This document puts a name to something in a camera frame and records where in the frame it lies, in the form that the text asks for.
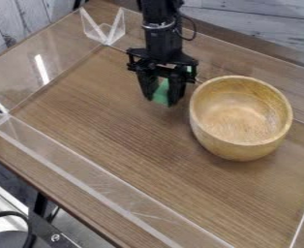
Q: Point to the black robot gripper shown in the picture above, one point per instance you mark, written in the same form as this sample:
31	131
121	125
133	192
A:
162	50

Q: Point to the green rectangular block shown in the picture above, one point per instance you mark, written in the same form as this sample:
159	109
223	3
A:
159	95

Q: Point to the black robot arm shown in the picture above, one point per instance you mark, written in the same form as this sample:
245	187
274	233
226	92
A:
158	11

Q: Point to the brown wooden bowl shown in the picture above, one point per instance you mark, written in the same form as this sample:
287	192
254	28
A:
239	117

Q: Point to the clear acrylic tray walls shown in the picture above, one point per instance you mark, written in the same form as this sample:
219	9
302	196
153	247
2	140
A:
115	158

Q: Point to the black table leg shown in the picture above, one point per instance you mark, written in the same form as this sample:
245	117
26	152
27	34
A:
39	205

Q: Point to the black office chair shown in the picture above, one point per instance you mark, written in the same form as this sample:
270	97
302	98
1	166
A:
39	235

